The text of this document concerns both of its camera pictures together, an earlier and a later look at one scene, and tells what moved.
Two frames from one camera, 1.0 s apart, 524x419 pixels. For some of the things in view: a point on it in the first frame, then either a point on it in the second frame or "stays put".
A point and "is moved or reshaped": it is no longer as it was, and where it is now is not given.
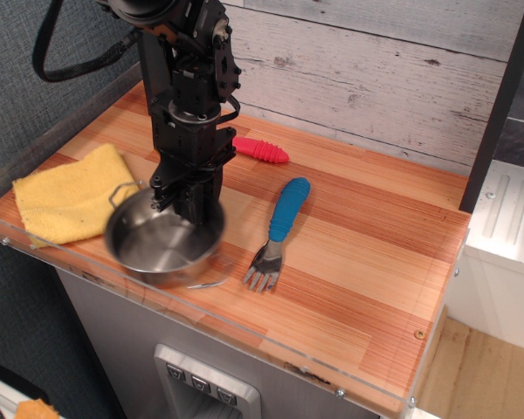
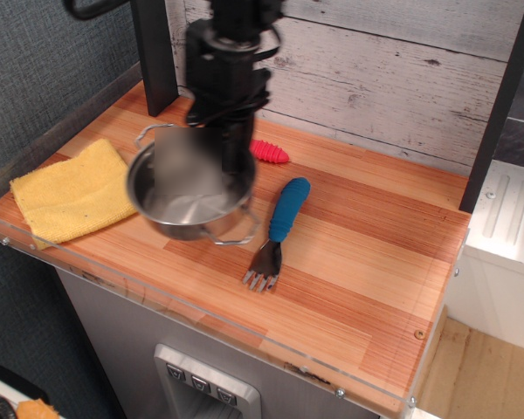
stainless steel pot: (156, 247) is moved or reshaped
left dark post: (155, 67) stays put
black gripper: (188, 145) to (228, 90)
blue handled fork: (266, 262) stays put
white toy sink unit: (496, 284) stays put
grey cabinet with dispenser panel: (161, 363) stays put
